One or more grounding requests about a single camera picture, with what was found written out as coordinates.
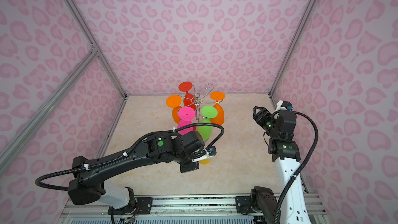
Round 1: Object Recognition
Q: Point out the yellow wine glass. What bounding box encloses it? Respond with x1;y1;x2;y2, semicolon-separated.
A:
199;158;211;165

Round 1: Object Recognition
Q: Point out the green wine glass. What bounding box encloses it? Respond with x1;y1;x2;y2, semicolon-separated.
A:
195;105;219;142

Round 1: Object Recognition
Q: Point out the orange wine glass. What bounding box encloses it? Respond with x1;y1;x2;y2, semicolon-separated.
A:
166;95;182;124
210;91;226;125

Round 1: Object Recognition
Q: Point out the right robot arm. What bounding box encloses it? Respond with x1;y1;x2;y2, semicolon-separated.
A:
235;102;311;224

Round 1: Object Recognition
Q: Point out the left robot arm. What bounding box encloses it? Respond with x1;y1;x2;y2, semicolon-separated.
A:
68;131;217;215

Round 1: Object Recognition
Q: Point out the pink wine glass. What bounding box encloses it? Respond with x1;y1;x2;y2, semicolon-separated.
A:
178;106;195;135

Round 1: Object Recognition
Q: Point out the red wine glass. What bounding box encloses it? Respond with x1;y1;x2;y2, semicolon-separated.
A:
178;82;197;111

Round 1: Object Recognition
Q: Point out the chrome wine glass rack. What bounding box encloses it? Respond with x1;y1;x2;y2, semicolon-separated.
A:
190;83;215;121

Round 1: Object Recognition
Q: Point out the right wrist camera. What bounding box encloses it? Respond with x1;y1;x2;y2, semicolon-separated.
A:
275;100;293;111

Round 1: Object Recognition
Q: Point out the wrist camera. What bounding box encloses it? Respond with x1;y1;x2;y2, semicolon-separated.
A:
192;146;217;162
275;100;293;111

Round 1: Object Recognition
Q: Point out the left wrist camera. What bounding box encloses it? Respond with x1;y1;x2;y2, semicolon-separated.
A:
192;146;217;162

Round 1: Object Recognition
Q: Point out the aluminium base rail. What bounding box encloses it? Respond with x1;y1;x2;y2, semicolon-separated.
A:
57;192;330;224

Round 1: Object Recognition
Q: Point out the aluminium frame strut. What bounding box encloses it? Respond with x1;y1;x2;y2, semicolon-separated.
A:
1;48;98;175

